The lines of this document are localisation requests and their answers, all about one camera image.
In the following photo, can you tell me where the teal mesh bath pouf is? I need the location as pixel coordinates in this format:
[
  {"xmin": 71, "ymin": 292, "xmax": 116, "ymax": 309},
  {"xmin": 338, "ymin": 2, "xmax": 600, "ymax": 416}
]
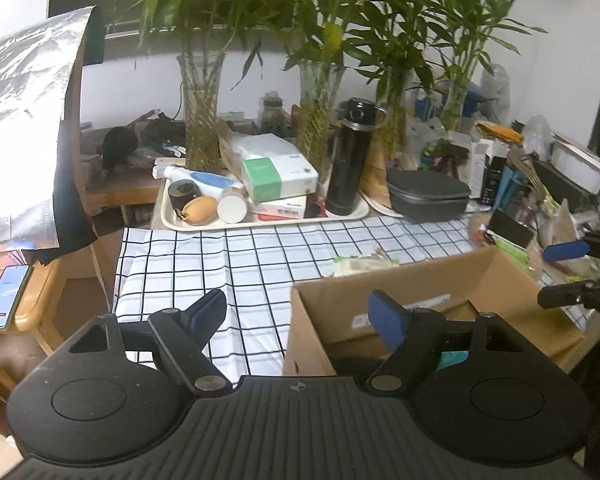
[{"xmin": 437, "ymin": 350, "xmax": 468, "ymax": 370}]

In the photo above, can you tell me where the white black grid tablecloth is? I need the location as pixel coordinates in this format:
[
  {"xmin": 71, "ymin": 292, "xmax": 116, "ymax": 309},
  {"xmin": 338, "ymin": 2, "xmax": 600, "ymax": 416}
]
[{"xmin": 110, "ymin": 214, "xmax": 586, "ymax": 386}]

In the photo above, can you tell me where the cardboard box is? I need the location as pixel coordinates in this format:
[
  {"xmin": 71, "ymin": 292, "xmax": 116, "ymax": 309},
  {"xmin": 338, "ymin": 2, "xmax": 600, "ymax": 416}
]
[{"xmin": 283, "ymin": 247, "xmax": 585, "ymax": 376}]

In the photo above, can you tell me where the white plastic tray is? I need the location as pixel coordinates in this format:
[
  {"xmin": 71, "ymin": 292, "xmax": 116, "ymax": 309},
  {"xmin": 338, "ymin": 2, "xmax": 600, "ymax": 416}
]
[{"xmin": 159, "ymin": 176, "xmax": 372, "ymax": 233}]

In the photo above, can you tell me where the tan egg-shaped pouch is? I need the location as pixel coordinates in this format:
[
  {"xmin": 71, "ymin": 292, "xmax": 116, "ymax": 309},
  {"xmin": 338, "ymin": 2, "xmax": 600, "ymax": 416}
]
[{"xmin": 181, "ymin": 196, "xmax": 218, "ymax": 226}]

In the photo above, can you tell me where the dark grey zip case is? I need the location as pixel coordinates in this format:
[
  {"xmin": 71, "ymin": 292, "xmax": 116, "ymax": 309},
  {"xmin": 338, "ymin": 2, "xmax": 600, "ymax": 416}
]
[{"xmin": 387, "ymin": 169, "xmax": 470, "ymax": 223}]

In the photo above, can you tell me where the white cylindrical container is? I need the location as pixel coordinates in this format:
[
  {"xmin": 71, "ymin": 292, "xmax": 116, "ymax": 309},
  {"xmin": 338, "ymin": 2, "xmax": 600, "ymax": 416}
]
[{"xmin": 216, "ymin": 186, "xmax": 249, "ymax": 224}]

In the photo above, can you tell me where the wooden stool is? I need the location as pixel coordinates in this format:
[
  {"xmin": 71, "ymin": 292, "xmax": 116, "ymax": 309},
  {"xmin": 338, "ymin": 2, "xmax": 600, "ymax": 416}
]
[{"xmin": 0, "ymin": 260, "xmax": 67, "ymax": 400}]

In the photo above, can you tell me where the white blue spray bottle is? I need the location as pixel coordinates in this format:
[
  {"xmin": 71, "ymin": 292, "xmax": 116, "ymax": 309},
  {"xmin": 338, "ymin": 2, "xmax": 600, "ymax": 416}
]
[{"xmin": 151, "ymin": 164, "xmax": 245, "ymax": 200}]

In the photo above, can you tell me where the red white flat box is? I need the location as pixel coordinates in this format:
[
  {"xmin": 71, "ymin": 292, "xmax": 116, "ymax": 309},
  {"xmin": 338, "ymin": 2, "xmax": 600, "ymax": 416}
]
[{"xmin": 249, "ymin": 195, "xmax": 306, "ymax": 219}]

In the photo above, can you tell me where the black thermos bottle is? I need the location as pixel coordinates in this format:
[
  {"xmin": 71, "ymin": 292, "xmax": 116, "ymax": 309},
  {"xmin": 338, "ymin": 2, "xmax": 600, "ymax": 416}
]
[{"xmin": 325, "ymin": 98, "xmax": 388, "ymax": 216}]

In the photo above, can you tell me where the blue screen smartphone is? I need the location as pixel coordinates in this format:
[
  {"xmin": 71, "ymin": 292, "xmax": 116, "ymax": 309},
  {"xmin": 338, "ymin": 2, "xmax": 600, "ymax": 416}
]
[{"xmin": 0, "ymin": 264, "xmax": 32, "ymax": 330}]

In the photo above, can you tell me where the green white tissue box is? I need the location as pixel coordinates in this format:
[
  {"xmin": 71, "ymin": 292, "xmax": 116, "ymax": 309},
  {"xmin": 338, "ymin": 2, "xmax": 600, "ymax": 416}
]
[{"xmin": 242, "ymin": 154, "xmax": 318, "ymax": 203}]

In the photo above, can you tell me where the black round brush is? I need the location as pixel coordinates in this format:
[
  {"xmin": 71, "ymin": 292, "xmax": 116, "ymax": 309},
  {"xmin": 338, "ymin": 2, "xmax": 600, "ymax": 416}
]
[{"xmin": 102, "ymin": 127, "xmax": 138, "ymax": 171}]

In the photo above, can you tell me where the far right bamboo plant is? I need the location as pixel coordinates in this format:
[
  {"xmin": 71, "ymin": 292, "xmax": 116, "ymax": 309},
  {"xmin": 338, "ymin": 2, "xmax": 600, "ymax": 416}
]
[{"xmin": 427, "ymin": 0, "xmax": 545, "ymax": 130}]

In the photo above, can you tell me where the left bamboo plant vase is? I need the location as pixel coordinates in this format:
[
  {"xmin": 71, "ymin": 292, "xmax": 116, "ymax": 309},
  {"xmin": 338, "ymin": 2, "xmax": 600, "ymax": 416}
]
[{"xmin": 136, "ymin": 0, "xmax": 286, "ymax": 171}]

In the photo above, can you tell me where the middle bamboo plant vase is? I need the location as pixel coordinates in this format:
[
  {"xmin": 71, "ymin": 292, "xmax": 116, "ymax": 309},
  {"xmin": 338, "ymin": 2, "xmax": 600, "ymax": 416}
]
[{"xmin": 256, "ymin": 0, "xmax": 362, "ymax": 172}]

